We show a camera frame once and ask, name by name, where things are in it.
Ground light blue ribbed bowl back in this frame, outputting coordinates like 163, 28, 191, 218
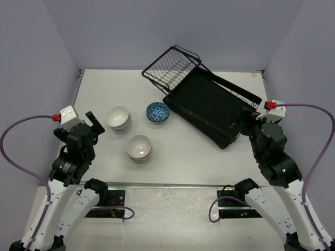
106, 106, 130, 129

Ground light blue ribbed bowl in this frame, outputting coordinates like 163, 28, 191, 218
106, 106, 130, 129
109, 112, 131, 130
113, 120, 132, 134

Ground black wire dish rack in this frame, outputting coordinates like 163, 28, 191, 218
141, 45, 262, 149

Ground light blue ribbed bowl front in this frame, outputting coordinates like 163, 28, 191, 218
109, 112, 131, 130

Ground beige floral bowl back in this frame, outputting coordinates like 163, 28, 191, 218
126, 134, 152, 158

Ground beige leaf pattern bowl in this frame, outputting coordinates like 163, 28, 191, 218
130, 150, 153, 162

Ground red patterned white bowl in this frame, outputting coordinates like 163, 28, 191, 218
146, 102, 170, 123

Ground orange flower beige bowl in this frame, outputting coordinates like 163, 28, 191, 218
131, 155, 151, 164

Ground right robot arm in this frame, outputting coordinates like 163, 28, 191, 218
233, 100, 334, 250

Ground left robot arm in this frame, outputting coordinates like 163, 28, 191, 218
9, 106, 109, 250

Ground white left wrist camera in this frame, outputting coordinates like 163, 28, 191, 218
52, 106, 83, 131

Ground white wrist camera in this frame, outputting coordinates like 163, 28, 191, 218
52, 106, 83, 131
256, 100, 286, 123

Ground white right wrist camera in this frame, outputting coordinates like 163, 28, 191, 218
256, 100, 286, 123

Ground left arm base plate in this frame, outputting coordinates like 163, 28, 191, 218
85, 189, 125, 219

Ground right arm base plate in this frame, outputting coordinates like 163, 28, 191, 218
217, 186, 262, 219

